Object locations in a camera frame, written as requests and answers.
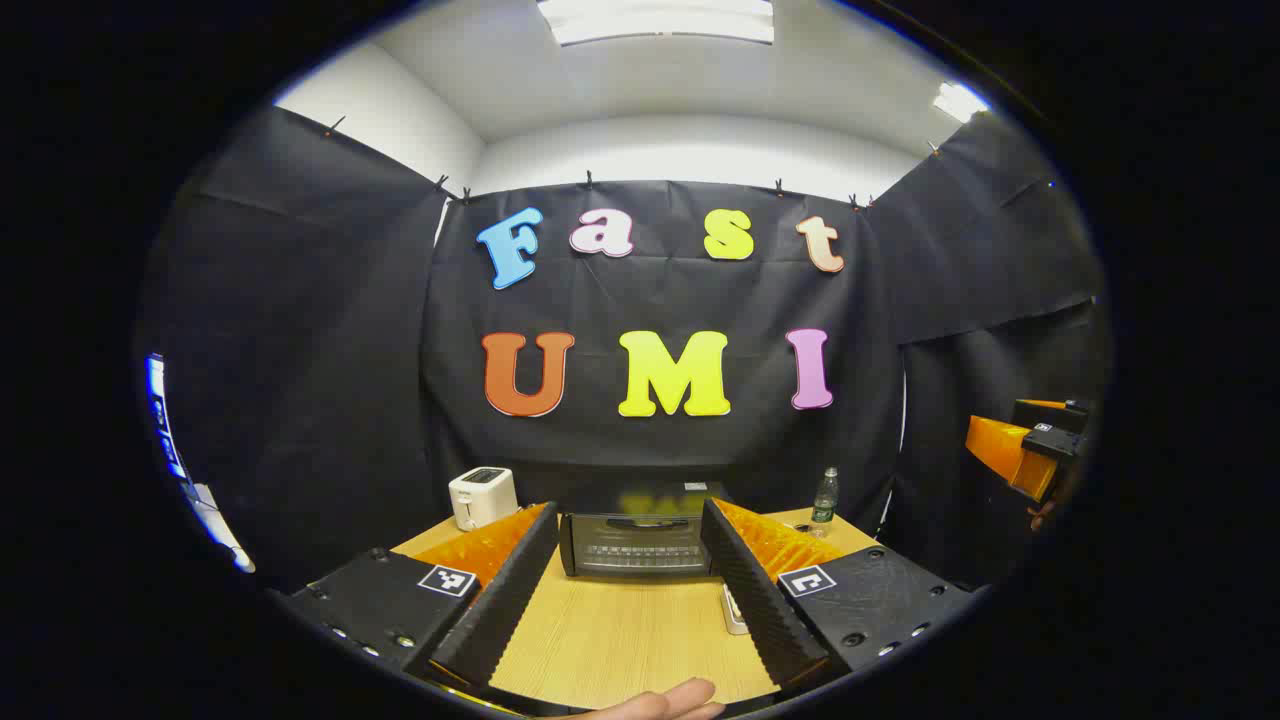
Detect clear water bottle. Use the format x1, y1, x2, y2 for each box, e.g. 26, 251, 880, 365
810, 466, 841, 538

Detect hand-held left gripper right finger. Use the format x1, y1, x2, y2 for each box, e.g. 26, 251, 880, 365
700, 497, 978, 694

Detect small ceiling light panel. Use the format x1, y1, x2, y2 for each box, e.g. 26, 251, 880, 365
934, 82, 991, 124

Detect black electric oven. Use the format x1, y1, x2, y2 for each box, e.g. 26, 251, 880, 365
555, 482, 736, 579

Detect white toaster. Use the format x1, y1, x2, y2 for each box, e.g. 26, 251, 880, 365
448, 466, 519, 532

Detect white and blue panel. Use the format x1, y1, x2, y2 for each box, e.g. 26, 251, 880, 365
145, 353, 256, 574

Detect large ceiling light panel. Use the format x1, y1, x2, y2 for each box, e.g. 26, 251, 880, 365
537, 0, 776, 47

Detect black backdrop cloth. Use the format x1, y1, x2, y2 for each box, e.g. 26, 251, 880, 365
135, 105, 1111, 591

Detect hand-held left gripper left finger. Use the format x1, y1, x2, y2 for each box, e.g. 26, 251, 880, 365
268, 502, 561, 693

